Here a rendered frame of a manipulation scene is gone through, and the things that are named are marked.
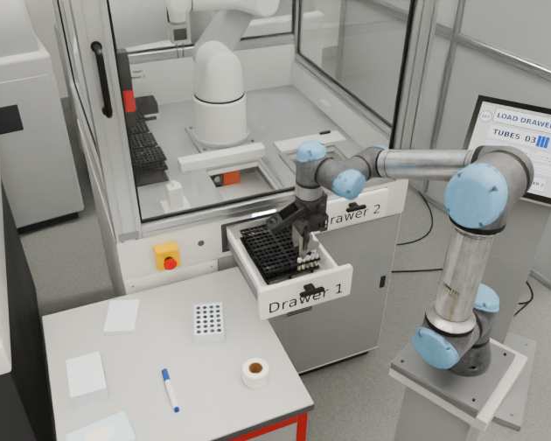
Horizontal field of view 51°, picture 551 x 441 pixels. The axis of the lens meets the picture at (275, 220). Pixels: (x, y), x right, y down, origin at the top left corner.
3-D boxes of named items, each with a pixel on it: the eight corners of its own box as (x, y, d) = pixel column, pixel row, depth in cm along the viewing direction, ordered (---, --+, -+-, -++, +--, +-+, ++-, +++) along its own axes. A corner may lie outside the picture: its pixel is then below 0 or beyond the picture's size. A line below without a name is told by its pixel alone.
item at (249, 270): (342, 288, 171) (344, 273, 168) (262, 311, 163) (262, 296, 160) (289, 216, 201) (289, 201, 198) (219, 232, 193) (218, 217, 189)
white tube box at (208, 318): (224, 341, 163) (224, 332, 161) (194, 344, 162) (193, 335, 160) (222, 311, 173) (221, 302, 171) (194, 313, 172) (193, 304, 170)
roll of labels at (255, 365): (272, 384, 152) (272, 374, 149) (247, 391, 150) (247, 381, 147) (263, 364, 157) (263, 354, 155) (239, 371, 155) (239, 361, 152)
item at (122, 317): (135, 333, 165) (134, 330, 164) (103, 335, 165) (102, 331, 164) (139, 303, 175) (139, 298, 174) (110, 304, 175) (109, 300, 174)
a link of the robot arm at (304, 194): (302, 192, 150) (289, 175, 156) (301, 206, 153) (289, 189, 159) (328, 185, 152) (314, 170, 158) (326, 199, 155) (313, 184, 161)
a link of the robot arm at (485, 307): (499, 328, 152) (511, 289, 145) (475, 355, 144) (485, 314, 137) (459, 307, 159) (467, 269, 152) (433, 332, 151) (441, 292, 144)
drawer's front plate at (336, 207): (385, 215, 205) (389, 189, 198) (311, 234, 196) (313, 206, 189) (382, 213, 206) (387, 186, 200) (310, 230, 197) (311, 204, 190)
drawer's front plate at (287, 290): (350, 294, 171) (353, 266, 165) (260, 320, 162) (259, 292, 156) (346, 290, 173) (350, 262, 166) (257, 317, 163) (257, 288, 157)
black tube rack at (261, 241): (318, 274, 176) (319, 258, 172) (265, 289, 170) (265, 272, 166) (289, 234, 192) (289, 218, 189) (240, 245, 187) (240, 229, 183)
